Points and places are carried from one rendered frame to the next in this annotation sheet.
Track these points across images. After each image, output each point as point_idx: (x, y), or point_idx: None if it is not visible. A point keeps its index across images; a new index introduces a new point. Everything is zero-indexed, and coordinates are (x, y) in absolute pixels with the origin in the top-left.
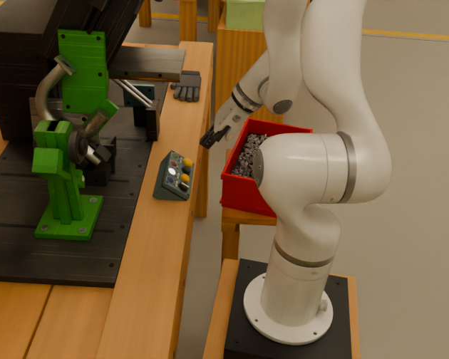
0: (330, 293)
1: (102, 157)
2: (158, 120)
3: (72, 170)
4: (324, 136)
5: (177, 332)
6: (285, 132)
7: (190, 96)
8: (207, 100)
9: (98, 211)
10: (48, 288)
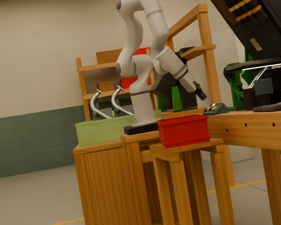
0: (133, 127)
1: (242, 93)
2: (249, 100)
3: (230, 82)
4: (134, 55)
5: None
6: (179, 125)
7: (257, 106)
8: (271, 132)
9: (232, 108)
10: None
